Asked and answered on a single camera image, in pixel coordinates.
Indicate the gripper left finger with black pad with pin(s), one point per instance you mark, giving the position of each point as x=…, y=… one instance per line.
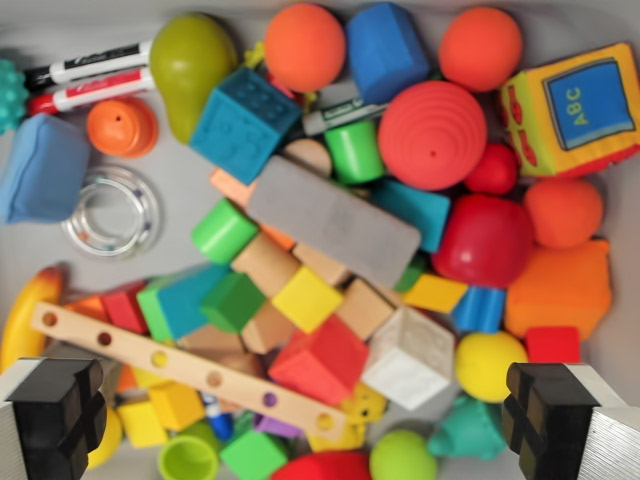
x=50, y=410

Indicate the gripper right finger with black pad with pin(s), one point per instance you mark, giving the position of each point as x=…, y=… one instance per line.
x=560, y=420

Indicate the light blue plush block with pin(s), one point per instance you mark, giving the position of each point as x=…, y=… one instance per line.
x=42, y=170

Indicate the yellow-green plastic link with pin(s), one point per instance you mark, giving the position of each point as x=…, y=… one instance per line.
x=255, y=55

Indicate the grey plastic bin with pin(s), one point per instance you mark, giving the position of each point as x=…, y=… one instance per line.
x=185, y=200

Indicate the small red cube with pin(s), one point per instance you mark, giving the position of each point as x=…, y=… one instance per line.
x=552, y=345

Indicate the yellow wooden cube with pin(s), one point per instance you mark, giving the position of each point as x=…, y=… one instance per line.
x=175, y=405
x=140, y=422
x=307, y=300

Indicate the teal rubber animal toy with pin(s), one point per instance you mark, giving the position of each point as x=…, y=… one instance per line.
x=467, y=430

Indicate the yellow toy banana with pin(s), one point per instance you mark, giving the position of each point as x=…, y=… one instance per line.
x=25, y=320

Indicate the orange wooden wedge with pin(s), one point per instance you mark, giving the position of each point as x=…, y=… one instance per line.
x=87, y=305

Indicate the red wooden block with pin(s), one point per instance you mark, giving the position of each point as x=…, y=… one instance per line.
x=122, y=310

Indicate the orange soft rubber toy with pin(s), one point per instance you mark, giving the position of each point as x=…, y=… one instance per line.
x=560, y=290

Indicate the wooden strip with holes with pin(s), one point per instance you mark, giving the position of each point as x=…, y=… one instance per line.
x=175, y=360

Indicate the blue plastic spool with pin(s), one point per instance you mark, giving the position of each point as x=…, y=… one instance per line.
x=480, y=310

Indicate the lime green plastic cup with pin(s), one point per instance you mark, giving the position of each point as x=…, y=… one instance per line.
x=189, y=457

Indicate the lime green ball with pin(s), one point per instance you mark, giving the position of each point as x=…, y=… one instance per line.
x=402, y=455

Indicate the white embossed rubber cube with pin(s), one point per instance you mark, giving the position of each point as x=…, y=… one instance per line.
x=410, y=360

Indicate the teal and green foam block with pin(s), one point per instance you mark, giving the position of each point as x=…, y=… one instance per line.
x=175, y=305

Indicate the small blue white marker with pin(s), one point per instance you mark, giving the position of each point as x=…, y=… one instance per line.
x=220, y=420

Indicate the natural wooden block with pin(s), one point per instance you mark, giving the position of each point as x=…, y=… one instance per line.
x=265, y=330
x=320, y=265
x=365, y=307
x=215, y=342

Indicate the yellow flat wooden block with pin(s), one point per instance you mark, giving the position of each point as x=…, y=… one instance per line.
x=435, y=292

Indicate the yellow rubber animal toy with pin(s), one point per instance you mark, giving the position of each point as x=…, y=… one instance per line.
x=365, y=405

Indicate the large red plastic cup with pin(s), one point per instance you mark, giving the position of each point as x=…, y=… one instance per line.
x=482, y=240

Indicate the orange rubber ball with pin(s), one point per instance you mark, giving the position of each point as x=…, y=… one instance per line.
x=562, y=212

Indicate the small green wooden block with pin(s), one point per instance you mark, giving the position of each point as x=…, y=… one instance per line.
x=412, y=272

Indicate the green wooden cube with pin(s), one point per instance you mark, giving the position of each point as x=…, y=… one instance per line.
x=232, y=300
x=255, y=455

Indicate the purple wooden block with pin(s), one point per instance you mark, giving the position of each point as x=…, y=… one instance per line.
x=275, y=425

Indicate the red rounded plastic toy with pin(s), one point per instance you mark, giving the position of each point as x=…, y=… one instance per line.
x=322, y=467

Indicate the red embossed rubber cube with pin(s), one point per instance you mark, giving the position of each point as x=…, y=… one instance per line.
x=320, y=365

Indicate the green wooden cylinder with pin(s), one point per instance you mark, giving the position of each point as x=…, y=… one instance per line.
x=225, y=230

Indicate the small red ball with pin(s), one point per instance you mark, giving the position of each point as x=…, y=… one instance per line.
x=492, y=170

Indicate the natural wooden peg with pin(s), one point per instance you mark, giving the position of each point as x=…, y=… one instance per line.
x=265, y=265

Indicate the orange wooden block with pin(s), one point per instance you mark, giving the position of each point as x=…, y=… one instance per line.
x=230, y=185

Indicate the orange plastic stacking cup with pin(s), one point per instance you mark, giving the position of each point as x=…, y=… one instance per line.
x=120, y=127

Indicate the fabric ABC cube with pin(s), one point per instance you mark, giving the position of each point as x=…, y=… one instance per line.
x=570, y=110

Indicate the red ribbed dome cup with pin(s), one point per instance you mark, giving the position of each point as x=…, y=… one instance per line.
x=432, y=135

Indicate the teal bumpy rubber ball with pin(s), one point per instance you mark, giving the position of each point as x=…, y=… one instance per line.
x=10, y=97

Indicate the red dry erase marker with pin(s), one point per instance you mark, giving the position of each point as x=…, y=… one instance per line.
x=95, y=92

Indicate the green plastic stacking cup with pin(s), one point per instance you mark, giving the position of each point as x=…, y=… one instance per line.
x=355, y=152

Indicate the teal embossed rubber cube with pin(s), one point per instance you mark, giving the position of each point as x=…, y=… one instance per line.
x=240, y=127

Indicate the black dry erase marker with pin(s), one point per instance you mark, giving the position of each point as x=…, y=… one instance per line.
x=95, y=62

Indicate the natural wooden disc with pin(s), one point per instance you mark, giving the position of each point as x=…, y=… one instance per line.
x=307, y=155

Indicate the green toy pear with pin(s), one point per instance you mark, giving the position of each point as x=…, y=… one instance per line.
x=187, y=65

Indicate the orange foam ball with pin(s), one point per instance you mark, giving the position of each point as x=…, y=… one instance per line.
x=480, y=47
x=305, y=47

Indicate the small red plastic piece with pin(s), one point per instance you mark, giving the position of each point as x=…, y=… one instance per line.
x=280, y=84

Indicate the blue foam block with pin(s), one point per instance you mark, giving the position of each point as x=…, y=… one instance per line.
x=385, y=50

